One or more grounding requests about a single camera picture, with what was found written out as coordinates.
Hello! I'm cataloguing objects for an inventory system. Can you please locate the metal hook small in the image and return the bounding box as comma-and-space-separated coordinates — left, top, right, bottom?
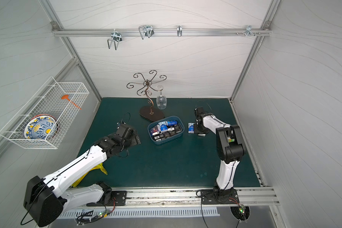
177, 25, 182, 37

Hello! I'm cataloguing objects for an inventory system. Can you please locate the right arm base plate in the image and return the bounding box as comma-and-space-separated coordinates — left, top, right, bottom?
196, 189, 239, 205

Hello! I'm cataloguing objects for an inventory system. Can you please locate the teal plastic storage box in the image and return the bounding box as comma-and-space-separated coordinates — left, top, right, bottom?
147, 116, 185, 145

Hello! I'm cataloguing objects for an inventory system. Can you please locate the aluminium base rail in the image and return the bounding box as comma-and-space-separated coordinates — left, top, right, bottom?
45, 186, 280, 211

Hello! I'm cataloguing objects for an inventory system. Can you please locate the blue yellow patterned plate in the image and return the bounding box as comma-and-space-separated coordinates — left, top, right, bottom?
24, 115, 58, 140

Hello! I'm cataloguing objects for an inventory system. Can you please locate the orange plastic spoon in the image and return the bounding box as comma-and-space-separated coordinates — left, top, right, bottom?
61, 95, 81, 110

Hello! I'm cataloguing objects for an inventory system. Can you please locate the dark blue tissue pack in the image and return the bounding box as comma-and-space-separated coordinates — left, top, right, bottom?
166, 120, 178, 126

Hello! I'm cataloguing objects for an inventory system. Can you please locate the metal hook right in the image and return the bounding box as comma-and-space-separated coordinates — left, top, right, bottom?
236, 25, 261, 37

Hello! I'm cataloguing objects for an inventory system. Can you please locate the blue pocket tissue pack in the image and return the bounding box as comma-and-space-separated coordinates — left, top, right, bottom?
188, 123, 194, 134

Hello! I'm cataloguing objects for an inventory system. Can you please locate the blue white tissue pack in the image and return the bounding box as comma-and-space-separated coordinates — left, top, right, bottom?
158, 121, 168, 133

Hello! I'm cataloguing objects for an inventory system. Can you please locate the white wire basket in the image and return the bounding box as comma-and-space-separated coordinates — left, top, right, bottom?
0, 77, 89, 150

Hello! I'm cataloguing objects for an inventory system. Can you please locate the aluminium top rail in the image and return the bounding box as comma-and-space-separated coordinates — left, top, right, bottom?
52, 27, 272, 38

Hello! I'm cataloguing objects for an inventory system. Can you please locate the white vent strip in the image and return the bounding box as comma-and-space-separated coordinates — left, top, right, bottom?
59, 207, 220, 219

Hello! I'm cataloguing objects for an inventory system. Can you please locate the metal scroll cup stand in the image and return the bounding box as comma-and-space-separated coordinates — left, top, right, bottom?
126, 70, 167, 122

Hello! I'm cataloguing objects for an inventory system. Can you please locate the yellow banana toy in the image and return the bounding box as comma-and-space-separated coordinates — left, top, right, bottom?
71, 163, 108, 187

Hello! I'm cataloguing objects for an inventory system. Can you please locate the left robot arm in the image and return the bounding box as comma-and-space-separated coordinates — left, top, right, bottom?
23, 123, 141, 228

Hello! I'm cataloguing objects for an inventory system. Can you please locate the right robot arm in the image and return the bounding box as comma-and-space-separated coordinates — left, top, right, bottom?
194, 107, 245, 198

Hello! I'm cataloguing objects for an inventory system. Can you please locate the metal hook left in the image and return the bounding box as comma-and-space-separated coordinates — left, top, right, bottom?
107, 29, 123, 50

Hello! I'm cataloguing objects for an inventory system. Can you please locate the metal hook centre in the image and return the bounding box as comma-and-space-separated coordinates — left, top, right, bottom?
138, 25, 154, 40

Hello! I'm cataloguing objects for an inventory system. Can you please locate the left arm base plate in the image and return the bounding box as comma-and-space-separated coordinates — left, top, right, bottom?
86, 191, 127, 207

